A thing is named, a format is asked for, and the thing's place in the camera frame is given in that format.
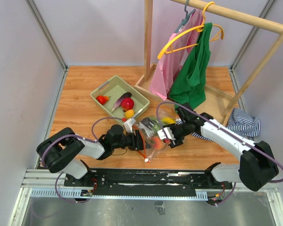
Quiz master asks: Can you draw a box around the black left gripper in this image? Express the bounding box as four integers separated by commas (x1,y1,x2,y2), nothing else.
112,129,152,151

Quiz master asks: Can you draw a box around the fake peach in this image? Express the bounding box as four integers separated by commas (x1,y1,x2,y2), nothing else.
150,136,166,150

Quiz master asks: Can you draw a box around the fake yellow orange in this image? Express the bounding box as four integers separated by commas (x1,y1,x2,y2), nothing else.
125,109,135,119

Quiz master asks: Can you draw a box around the fake green leafy vegetable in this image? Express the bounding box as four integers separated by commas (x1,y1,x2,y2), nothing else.
149,116,161,135

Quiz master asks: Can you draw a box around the clear zip top bag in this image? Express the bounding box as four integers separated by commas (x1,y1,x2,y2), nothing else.
133,115,170,162

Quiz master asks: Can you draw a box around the fake red apple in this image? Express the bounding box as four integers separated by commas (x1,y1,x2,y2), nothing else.
121,97,134,111

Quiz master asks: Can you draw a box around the fake purple eggplant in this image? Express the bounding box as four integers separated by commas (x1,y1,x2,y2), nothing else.
111,92,132,113

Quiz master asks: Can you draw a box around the fake strawberry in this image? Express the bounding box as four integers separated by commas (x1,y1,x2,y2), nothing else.
96,95,110,105

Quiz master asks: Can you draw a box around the fake dark purple plum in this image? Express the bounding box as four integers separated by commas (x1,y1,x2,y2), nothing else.
140,117,156,132

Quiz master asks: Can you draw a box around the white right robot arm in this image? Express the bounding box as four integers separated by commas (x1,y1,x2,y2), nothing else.
170,103,279,191

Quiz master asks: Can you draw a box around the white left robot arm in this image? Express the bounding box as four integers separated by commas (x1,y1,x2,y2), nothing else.
36,125,146,186

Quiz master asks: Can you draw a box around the fake yellow banana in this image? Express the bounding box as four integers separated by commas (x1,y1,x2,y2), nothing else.
161,117,176,125

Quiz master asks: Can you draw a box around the green tank top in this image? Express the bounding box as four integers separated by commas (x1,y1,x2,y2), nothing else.
168,23,213,109

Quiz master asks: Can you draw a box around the light green plastic basket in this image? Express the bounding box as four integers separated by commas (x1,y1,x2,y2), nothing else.
90,76,150,119

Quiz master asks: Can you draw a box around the pink shirt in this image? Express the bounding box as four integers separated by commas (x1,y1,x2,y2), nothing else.
148,8,204,101

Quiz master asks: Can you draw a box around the blue striped cloth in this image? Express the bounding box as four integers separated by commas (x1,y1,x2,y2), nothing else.
174,108,262,143

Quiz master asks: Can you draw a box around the grey-blue clothes hanger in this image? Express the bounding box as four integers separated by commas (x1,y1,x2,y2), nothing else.
175,0,196,33

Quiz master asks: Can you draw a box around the yellow clothes hanger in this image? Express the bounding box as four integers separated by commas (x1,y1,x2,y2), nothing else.
158,1,214,59

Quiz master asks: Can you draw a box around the wooden clothes rack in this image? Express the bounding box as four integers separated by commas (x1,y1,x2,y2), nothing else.
134,0,283,125

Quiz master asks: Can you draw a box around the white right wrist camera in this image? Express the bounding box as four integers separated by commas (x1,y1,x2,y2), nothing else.
157,127,175,143

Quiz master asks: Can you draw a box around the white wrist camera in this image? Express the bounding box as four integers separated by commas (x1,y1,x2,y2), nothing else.
157,127,175,143
124,118,136,133

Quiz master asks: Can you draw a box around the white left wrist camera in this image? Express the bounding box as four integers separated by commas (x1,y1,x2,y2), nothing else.
124,118,136,133

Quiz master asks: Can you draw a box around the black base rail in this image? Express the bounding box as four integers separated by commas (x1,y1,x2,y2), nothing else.
35,167,236,203

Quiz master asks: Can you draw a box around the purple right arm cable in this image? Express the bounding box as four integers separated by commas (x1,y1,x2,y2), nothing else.
156,101,283,205

